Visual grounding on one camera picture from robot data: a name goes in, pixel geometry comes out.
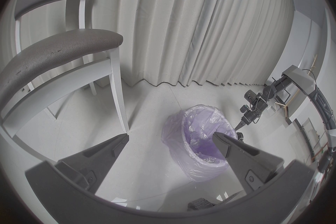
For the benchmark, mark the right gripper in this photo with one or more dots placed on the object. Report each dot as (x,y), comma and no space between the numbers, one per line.
(251,118)

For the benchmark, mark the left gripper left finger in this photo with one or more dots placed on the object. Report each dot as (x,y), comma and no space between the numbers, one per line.
(89,165)

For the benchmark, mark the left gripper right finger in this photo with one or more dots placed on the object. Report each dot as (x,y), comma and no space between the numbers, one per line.
(249,165)

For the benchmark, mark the purple plastic bag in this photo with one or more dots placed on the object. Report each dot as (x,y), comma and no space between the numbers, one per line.
(173,123)

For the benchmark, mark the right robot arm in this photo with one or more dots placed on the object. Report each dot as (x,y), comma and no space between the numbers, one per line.
(299,77)

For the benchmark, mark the crumpled black plastic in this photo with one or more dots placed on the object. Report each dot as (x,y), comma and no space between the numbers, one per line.
(240,136)

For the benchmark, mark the white curtain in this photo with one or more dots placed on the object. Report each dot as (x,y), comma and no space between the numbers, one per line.
(157,20)
(249,34)

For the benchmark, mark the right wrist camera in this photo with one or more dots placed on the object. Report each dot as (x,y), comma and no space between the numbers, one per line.
(244,108)

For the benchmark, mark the wooden stick frame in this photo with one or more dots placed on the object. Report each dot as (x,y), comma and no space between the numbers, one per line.
(285,112)

